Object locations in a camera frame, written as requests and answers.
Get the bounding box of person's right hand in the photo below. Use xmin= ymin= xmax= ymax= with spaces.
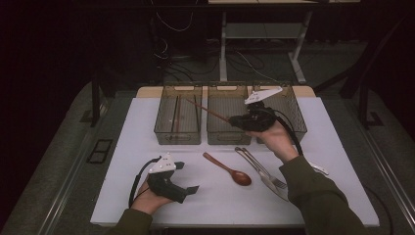
xmin=246 ymin=120 xmax=300 ymax=164

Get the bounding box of white ceramic spoon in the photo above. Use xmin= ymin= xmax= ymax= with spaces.
xmin=307 ymin=162 xmax=330 ymax=176

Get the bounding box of clear grey plastic bin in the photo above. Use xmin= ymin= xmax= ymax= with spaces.
xmin=154 ymin=82 xmax=204 ymax=146
xmin=206 ymin=81 xmax=254 ymax=146
xmin=253 ymin=81 xmax=308 ymax=145

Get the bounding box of white metal-frame desk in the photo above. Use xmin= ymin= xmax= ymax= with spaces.
xmin=207 ymin=0 xmax=361 ymax=85

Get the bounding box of right hand-held gripper cable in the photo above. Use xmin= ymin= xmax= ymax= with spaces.
xmin=258 ymin=107 xmax=395 ymax=235

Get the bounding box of metal table knife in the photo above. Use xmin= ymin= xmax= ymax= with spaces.
xmin=234 ymin=146 xmax=290 ymax=203

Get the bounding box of white hanging cable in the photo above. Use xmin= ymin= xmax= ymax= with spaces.
xmin=156 ymin=11 xmax=194 ymax=33

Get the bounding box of hand-held gripper cable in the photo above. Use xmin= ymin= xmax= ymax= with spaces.
xmin=128 ymin=156 xmax=163 ymax=210
xmin=258 ymin=107 xmax=395 ymax=235

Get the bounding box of brown wooden spoon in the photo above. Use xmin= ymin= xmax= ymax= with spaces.
xmin=202 ymin=152 xmax=253 ymax=187

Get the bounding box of person's left hand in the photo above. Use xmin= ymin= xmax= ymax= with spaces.
xmin=130 ymin=177 xmax=174 ymax=216

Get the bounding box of metal fork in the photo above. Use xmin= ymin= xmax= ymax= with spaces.
xmin=241 ymin=147 xmax=290 ymax=190

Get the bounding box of white floor cable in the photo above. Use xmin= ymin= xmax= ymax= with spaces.
xmin=234 ymin=49 xmax=281 ymax=84

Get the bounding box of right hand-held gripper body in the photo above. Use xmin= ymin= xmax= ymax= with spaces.
xmin=239 ymin=85 xmax=284 ymax=133

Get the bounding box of black metal stand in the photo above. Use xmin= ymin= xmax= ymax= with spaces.
xmin=79 ymin=72 xmax=111 ymax=129
xmin=357 ymin=74 xmax=386 ymax=130

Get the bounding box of metal floor rail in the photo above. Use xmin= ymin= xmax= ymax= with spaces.
xmin=356 ymin=126 xmax=415 ymax=214
xmin=38 ymin=128 xmax=99 ymax=235

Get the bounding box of left hand-held gripper cable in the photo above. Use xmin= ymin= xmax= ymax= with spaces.
xmin=128 ymin=156 xmax=163 ymax=210

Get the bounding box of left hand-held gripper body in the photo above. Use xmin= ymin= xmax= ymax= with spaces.
xmin=146 ymin=152 xmax=190 ymax=205

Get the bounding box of brown wooden chopstick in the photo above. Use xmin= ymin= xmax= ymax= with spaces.
xmin=174 ymin=95 xmax=182 ymax=134
xmin=185 ymin=97 xmax=232 ymax=123

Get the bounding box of black floor socket plate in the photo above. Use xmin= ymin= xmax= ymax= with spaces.
xmin=86 ymin=138 xmax=115 ymax=165

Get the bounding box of tangle of black cables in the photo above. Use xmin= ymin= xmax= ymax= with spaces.
xmin=153 ymin=35 xmax=223 ymax=82

